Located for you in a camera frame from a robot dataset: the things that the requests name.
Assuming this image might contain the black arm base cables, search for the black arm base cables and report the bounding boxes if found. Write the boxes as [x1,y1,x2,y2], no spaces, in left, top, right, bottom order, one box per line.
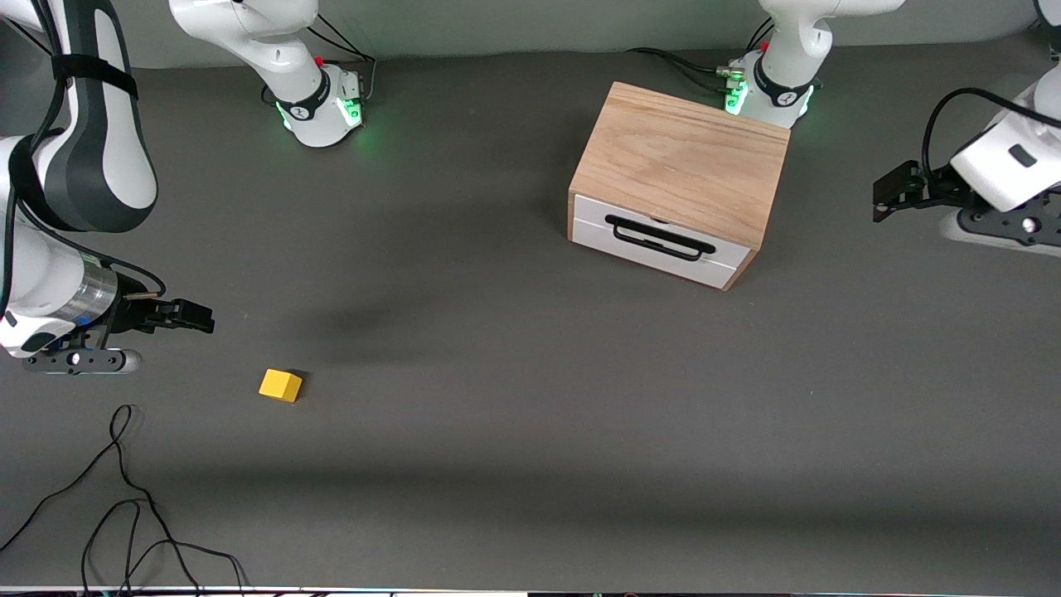
[261,15,379,109]
[626,18,776,94]

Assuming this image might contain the wooden drawer cabinet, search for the wooden drawer cabinet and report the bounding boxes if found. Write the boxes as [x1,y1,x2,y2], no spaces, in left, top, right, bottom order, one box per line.
[568,80,791,291]

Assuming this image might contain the white-fronted wooden drawer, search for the white-fronted wooden drawer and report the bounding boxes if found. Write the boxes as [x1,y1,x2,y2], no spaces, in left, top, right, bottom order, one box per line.
[574,195,752,270]

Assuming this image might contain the yellow block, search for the yellow block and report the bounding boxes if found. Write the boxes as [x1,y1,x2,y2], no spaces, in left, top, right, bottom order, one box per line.
[259,369,304,404]

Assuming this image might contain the black drawer handle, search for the black drawer handle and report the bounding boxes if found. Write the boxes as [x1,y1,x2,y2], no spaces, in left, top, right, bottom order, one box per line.
[605,215,716,262]

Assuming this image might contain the black right arm base cables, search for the black right arm base cables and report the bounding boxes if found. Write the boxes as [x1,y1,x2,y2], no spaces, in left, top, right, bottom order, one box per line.
[261,15,379,109]

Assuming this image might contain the black left arm base cables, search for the black left arm base cables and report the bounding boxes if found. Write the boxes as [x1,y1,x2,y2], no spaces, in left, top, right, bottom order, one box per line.
[626,18,776,94]

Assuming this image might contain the thin black table cable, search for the thin black table cable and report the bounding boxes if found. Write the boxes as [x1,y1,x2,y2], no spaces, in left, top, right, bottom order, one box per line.
[0,404,250,596]

